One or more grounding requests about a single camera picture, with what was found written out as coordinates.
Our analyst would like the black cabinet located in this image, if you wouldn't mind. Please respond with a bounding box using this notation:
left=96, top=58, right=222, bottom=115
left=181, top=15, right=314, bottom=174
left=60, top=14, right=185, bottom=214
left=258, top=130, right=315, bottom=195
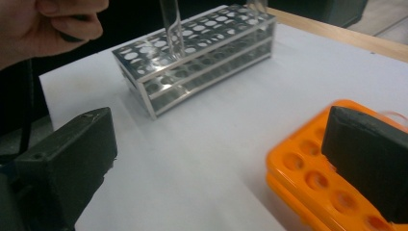
left=268, top=0, right=369, bottom=29

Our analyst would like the orange plastic test tube rack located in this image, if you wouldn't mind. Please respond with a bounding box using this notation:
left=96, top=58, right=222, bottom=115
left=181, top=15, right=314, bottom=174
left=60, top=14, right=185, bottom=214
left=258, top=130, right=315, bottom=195
left=265, top=98, right=408, bottom=231

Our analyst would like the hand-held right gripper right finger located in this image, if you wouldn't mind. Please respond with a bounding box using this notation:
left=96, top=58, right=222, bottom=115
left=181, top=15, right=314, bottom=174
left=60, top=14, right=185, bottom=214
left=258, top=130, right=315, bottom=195
left=320, top=106, right=408, bottom=224

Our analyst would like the metal test tube rack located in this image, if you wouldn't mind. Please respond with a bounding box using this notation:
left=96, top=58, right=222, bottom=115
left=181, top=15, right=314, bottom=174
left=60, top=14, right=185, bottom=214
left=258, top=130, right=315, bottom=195
left=111, top=3, right=277, bottom=120

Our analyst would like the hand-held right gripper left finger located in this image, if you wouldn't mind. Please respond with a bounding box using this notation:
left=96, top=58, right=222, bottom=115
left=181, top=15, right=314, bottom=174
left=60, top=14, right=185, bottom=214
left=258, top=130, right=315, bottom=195
left=13, top=107, right=118, bottom=231

